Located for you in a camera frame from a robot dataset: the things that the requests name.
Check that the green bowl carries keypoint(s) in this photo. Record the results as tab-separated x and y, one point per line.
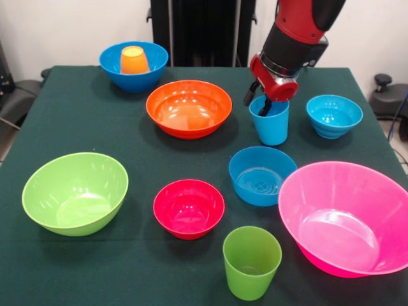
73	194

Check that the black pedestal foot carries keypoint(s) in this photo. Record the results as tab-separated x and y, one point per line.
22	92
389	95

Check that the dark green tablecloth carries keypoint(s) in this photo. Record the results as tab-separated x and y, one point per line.
143	159

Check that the green cup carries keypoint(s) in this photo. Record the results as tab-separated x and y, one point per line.
252	264

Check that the blue cup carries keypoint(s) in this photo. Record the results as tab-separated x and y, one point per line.
272	132

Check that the orange cup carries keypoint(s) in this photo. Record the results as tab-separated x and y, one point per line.
134	62

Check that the large blue bowl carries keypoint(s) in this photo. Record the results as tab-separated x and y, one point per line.
134	83

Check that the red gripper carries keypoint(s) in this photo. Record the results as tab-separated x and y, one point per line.
277	87

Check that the small light blue ribbed bowl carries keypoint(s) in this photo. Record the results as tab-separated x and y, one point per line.
338	111

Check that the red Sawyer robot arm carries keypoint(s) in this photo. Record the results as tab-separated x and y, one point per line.
296	28

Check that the orange-red bowl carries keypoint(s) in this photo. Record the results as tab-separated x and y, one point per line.
188	111

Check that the small pink-red bowl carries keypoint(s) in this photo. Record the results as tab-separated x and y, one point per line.
188	210

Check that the black equipment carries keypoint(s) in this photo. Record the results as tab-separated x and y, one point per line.
4	73

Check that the blue flat-bottomed bowl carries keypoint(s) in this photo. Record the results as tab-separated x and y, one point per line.
255	178

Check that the large pink bowl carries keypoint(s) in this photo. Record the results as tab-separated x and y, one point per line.
344	216

